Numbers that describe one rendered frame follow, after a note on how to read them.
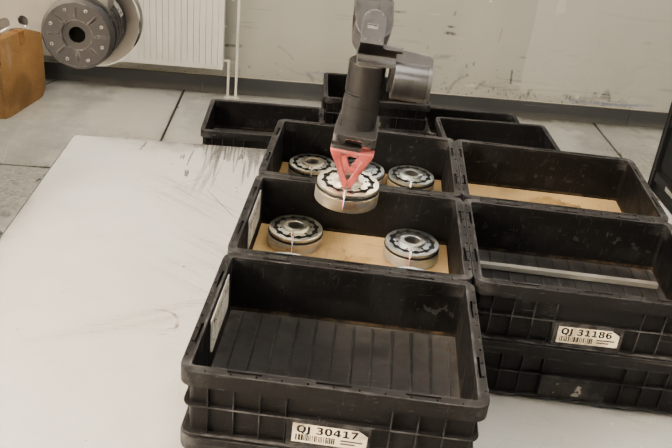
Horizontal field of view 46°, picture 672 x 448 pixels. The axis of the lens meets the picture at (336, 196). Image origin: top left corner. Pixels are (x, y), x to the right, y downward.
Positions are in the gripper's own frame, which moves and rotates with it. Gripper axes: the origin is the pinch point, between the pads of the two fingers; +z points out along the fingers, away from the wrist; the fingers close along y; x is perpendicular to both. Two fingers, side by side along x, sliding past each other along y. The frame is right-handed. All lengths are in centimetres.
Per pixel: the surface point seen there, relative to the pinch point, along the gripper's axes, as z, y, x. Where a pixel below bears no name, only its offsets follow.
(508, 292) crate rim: 11.7, -7.1, -28.5
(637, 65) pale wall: 65, 342, -144
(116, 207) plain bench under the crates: 39, 41, 53
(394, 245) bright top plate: 18.7, 12.8, -10.4
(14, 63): 93, 246, 178
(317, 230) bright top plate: 19.3, 14.1, 4.3
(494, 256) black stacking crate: 20.8, 19.3, -30.1
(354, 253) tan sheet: 22.1, 12.9, -3.3
